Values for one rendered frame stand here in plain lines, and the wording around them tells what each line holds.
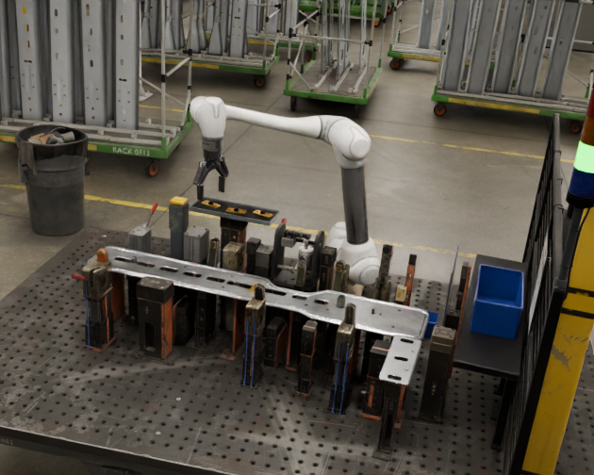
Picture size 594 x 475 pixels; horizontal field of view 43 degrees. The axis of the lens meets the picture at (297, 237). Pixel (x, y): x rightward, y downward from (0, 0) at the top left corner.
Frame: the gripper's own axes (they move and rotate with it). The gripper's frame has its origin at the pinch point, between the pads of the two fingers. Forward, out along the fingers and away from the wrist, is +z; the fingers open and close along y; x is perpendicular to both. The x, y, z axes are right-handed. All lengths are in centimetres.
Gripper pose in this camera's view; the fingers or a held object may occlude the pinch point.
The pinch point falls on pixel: (210, 193)
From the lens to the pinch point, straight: 329.5
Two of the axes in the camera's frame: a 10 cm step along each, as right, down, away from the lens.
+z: -0.7, 9.1, 4.2
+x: 8.1, 3.0, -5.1
